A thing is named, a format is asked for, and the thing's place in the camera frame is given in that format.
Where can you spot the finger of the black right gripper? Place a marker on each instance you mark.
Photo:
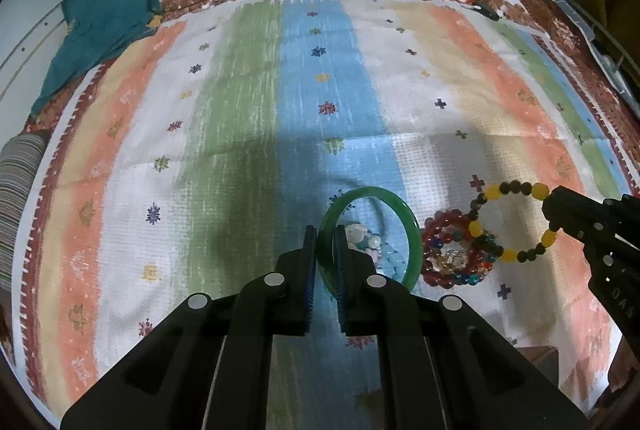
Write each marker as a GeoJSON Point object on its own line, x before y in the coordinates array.
{"type": "Point", "coordinates": [576, 215]}

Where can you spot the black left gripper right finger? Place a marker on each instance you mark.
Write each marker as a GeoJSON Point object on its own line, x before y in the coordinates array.
{"type": "Point", "coordinates": [369, 303]}

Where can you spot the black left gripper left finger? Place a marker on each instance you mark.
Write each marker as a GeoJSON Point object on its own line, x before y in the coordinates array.
{"type": "Point", "coordinates": [279, 303]}

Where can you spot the green jade bangle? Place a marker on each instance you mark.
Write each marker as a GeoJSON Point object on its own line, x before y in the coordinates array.
{"type": "Point", "coordinates": [402, 211]}

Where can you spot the striped colourful woven mat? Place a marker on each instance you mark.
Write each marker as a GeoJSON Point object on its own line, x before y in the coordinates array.
{"type": "Point", "coordinates": [99, 261]}

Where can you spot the small black device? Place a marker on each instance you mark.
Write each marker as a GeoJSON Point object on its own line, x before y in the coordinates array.
{"type": "Point", "coordinates": [486, 11]}

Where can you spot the striped grey pillow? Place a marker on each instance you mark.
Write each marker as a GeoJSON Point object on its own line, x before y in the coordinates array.
{"type": "Point", "coordinates": [20, 160]}

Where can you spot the teal cloth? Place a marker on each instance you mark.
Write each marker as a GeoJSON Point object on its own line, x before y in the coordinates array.
{"type": "Point", "coordinates": [97, 30]}

